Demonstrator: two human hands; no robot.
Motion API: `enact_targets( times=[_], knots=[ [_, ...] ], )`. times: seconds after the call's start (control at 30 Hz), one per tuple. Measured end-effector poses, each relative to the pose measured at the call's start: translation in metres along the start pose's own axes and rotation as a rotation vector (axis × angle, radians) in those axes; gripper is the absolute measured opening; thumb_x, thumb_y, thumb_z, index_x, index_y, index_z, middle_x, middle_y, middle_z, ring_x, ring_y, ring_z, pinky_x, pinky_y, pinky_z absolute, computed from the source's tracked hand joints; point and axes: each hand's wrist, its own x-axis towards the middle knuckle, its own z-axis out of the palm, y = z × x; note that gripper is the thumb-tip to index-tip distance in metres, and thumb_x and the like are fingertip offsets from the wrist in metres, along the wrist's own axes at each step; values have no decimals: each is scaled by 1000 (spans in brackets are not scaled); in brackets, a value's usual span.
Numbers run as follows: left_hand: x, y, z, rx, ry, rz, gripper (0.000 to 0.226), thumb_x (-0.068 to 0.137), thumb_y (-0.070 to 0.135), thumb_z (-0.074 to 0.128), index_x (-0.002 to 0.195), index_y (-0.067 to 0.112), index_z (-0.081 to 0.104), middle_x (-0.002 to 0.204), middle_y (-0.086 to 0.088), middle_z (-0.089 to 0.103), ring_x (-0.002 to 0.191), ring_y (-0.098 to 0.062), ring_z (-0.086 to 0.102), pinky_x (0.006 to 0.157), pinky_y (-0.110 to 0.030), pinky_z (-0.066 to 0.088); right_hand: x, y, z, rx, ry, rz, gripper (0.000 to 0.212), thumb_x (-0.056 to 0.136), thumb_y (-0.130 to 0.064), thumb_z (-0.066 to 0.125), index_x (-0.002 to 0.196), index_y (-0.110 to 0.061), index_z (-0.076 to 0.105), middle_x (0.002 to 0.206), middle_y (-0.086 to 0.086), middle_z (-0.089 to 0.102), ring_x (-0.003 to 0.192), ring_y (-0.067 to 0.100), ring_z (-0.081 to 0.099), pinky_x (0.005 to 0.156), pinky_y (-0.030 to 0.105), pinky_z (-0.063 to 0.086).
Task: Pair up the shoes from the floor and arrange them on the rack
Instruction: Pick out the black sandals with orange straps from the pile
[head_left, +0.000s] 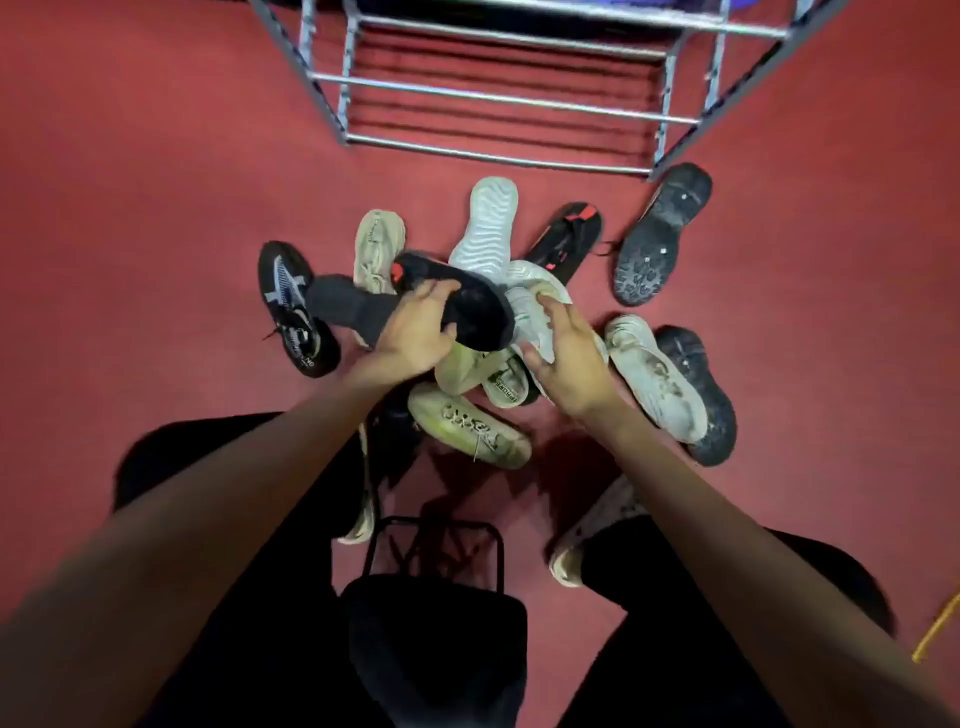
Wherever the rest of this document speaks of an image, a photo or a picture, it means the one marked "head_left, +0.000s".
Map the person's left hand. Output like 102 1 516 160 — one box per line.
350 278 463 395

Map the person's right hand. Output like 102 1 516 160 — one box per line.
521 293 622 421

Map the beige pink chunky sneaker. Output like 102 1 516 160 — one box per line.
482 350 535 410
352 208 408 350

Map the black red high-top shoe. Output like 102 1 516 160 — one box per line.
305 251 517 354
523 200 605 288

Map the white ribbed sole sneaker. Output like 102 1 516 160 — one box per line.
448 176 520 290
603 314 710 444

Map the black sneaker orange logo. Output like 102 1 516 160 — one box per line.
367 389 421 489

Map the black white knit sneaker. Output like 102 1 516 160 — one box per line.
257 239 343 380

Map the grey metal shoe rack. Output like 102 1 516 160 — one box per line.
247 0 853 181

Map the person's right forearm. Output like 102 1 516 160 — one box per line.
573 401 960 728

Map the person's left forearm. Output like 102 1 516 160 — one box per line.
0 371 433 728

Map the person's right leg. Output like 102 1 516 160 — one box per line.
558 517 898 728

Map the person's leg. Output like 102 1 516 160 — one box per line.
112 412 399 728
558 517 898 728

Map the person's left leg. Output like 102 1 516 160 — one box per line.
112 412 399 728

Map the beige clog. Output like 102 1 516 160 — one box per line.
337 423 376 547
548 476 646 589

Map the black stool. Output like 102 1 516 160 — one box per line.
341 515 530 728

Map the yellow cable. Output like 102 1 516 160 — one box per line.
911 592 960 665

